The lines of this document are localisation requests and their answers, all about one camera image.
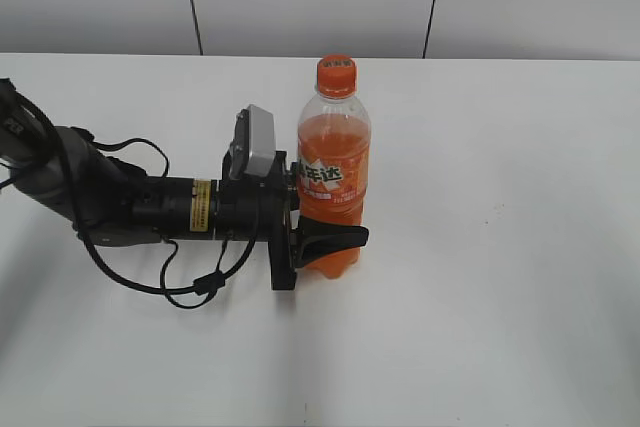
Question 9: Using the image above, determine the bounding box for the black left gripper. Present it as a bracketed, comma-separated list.
[214, 151, 369, 291]

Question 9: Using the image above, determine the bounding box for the orange bottle cap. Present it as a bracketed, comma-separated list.
[316, 54, 357, 99]

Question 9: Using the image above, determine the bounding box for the orange Mirinda soda bottle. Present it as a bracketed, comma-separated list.
[297, 91, 374, 281]

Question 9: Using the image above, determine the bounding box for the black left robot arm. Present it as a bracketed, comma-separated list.
[1, 79, 369, 291]

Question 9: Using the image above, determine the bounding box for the black camera cable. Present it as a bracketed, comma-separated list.
[69, 137, 261, 309]

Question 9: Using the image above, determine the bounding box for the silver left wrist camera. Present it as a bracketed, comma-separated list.
[229, 104, 276, 180]

